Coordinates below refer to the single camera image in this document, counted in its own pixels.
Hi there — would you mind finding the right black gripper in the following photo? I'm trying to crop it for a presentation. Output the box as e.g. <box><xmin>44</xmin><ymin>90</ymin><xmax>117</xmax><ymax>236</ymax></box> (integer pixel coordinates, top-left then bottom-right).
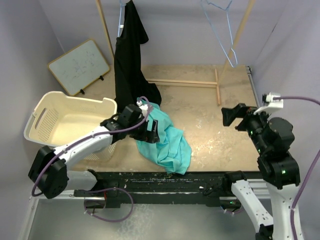
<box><xmin>221</xmin><ymin>102</ymin><xmax>274</xmax><ymax>154</ymax></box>

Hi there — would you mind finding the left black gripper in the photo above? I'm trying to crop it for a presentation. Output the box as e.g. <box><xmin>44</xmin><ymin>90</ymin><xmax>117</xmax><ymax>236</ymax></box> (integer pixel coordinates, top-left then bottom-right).
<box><xmin>127</xmin><ymin>116</ymin><xmax>159</xmax><ymax>143</ymax></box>

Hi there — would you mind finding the teal t shirt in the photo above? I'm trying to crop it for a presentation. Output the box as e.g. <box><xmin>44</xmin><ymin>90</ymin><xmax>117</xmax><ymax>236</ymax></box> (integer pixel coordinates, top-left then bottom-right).
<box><xmin>136</xmin><ymin>102</ymin><xmax>192</xmax><ymax>175</ymax></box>

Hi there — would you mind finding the black t shirt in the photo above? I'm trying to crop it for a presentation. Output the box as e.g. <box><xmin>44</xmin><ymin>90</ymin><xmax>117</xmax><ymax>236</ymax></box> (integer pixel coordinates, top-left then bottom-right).
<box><xmin>114</xmin><ymin>0</ymin><xmax>162</xmax><ymax>112</ymax></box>

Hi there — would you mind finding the light blue wire hanger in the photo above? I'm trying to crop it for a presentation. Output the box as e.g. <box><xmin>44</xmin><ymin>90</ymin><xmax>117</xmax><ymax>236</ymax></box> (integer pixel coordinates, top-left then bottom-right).
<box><xmin>200</xmin><ymin>0</ymin><xmax>239</xmax><ymax>68</ymax></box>

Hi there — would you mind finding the blue hanger with black shirt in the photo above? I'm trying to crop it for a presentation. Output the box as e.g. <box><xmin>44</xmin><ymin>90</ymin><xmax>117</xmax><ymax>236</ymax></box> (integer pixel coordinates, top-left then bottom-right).
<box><xmin>117</xmin><ymin>0</ymin><xmax>126</xmax><ymax>37</ymax></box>

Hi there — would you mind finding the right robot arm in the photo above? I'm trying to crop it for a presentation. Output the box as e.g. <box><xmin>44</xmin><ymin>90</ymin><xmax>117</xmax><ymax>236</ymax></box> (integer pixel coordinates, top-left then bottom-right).
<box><xmin>221</xmin><ymin>101</ymin><xmax>304</xmax><ymax>240</ymax></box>

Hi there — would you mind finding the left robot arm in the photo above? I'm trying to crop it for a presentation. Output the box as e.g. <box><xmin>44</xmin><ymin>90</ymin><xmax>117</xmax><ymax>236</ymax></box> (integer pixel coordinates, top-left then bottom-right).
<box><xmin>28</xmin><ymin>101</ymin><xmax>160</xmax><ymax>199</ymax></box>

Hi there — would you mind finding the cream plastic laundry basket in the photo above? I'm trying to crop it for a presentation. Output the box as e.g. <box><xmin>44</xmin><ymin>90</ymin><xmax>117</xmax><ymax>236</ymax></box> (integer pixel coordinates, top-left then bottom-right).
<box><xmin>23</xmin><ymin>91</ymin><xmax>117</xmax><ymax>148</ymax></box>

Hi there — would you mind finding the small framed whiteboard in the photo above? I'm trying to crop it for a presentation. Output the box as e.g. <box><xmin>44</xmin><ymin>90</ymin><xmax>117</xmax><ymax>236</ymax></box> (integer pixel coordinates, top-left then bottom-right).
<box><xmin>47</xmin><ymin>39</ymin><xmax>110</xmax><ymax>96</ymax></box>

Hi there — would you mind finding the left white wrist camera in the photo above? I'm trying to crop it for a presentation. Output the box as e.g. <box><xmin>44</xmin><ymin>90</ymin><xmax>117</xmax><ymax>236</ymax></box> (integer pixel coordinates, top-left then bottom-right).
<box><xmin>136</xmin><ymin>98</ymin><xmax>153</xmax><ymax>117</ymax></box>

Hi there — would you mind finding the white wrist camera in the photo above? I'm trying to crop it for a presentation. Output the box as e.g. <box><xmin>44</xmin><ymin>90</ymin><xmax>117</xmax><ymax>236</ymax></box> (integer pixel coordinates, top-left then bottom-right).
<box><xmin>136</xmin><ymin>98</ymin><xmax>153</xmax><ymax>117</ymax></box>
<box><xmin>253</xmin><ymin>92</ymin><xmax>284</xmax><ymax>116</ymax></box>

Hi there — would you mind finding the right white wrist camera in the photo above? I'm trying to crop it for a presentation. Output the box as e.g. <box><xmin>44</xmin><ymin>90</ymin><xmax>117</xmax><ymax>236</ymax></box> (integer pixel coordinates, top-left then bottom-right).
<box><xmin>253</xmin><ymin>92</ymin><xmax>284</xmax><ymax>116</ymax></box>

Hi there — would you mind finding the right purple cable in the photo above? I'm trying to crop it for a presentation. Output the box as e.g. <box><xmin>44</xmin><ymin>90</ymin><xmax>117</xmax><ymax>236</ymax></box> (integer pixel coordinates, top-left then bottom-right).
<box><xmin>219</xmin><ymin>95</ymin><xmax>320</xmax><ymax>240</ymax></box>

